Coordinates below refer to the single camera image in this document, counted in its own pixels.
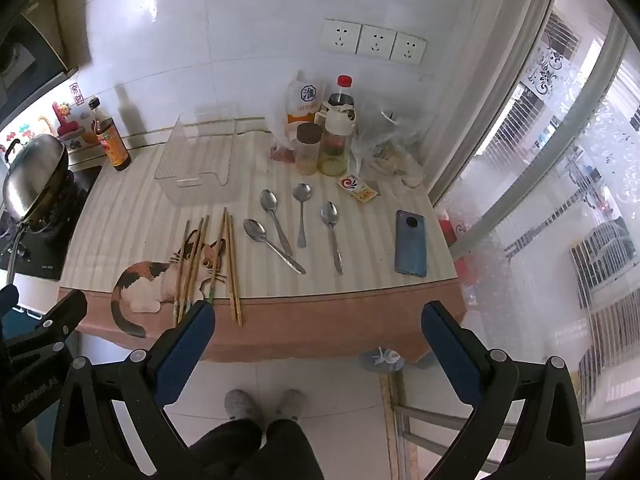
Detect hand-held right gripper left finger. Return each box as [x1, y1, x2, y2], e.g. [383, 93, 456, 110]
[50, 299, 217, 480]

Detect small colourful cardboard box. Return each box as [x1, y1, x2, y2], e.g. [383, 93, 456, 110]
[337, 172, 379, 204]

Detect striped cat print tablecloth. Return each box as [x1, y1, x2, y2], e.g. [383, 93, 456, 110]
[57, 115, 463, 363]

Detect range hood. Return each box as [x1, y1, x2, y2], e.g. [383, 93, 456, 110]
[0, 12, 78, 126]

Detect set of wooden chopsticks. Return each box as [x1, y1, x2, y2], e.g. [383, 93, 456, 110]
[171, 207, 244, 327]

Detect clear plastic tray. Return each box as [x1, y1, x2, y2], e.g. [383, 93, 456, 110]
[154, 102, 241, 207]

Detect oil bottle with white lid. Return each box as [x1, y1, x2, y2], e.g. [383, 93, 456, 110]
[314, 101, 358, 177]

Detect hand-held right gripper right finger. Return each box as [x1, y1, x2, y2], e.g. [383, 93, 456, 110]
[421, 300, 587, 480]

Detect white and orange salt bag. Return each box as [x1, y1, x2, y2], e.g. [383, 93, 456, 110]
[285, 71, 328, 128]

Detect stainless steel wok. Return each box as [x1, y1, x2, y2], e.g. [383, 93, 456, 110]
[1, 134, 71, 286]

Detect metal table frame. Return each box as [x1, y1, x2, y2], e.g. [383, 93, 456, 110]
[377, 360, 506, 480]

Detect grey slipper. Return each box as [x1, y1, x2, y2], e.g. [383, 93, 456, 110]
[274, 389, 308, 421]
[224, 389, 263, 423]

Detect dark bottle with red cap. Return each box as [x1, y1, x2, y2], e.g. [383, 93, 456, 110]
[325, 75, 357, 111]

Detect person's left leg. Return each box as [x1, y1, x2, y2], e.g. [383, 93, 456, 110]
[187, 417, 263, 480]

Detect red plastic bag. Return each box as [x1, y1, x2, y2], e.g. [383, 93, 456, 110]
[437, 207, 481, 306]

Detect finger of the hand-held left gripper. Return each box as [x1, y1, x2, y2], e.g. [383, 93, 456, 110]
[7, 289, 89, 358]
[0, 284, 19, 332]

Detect patterned glass sliding door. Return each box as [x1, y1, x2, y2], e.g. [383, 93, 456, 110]
[430, 0, 640, 431]

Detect blue smartphone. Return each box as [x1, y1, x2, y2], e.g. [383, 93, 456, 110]
[394, 209, 429, 279]

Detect pale blue plastic item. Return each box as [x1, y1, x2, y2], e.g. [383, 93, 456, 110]
[359, 346, 433, 375]

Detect soy sauce bottle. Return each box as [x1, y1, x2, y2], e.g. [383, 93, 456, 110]
[88, 96, 132, 172]

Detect person's right leg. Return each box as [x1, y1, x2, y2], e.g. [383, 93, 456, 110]
[235, 417, 326, 480]

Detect clear plastic bag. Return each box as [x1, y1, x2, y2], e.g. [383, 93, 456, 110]
[350, 95, 431, 188]

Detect person's left forearm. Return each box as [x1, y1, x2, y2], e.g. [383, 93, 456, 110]
[17, 410, 51, 480]

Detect black gas stove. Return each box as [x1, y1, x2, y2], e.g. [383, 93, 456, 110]
[0, 165, 103, 281]

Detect person's leg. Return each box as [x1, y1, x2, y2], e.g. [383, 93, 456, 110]
[235, 417, 326, 480]
[187, 417, 263, 480]

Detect spice jar with brown lid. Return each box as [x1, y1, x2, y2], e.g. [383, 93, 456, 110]
[295, 122, 323, 177]

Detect colourful wall sticker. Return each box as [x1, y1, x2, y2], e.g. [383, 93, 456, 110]
[0, 81, 103, 158]

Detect stainless steel spoon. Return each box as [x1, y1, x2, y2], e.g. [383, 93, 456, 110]
[259, 189, 295, 257]
[292, 183, 313, 249]
[243, 218, 307, 276]
[320, 201, 345, 276]

